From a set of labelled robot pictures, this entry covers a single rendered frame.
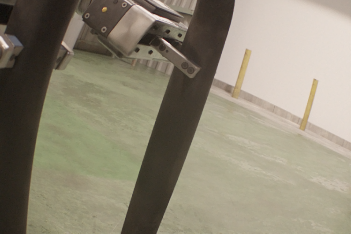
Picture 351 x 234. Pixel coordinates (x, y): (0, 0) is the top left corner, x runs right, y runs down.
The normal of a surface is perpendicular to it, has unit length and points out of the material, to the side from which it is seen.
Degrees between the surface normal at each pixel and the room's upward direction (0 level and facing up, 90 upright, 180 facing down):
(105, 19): 90
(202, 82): 90
